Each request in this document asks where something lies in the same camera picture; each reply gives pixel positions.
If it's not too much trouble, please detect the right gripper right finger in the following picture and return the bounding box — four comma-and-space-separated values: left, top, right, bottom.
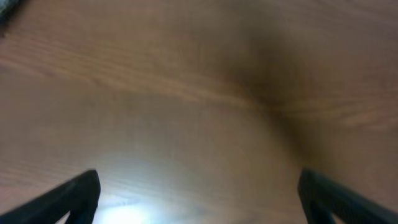
298, 169, 397, 224

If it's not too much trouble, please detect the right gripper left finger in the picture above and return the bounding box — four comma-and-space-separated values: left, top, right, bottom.
1, 169, 101, 224

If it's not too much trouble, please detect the black polo shirt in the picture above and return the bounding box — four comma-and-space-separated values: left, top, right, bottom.
1, 0, 22, 36

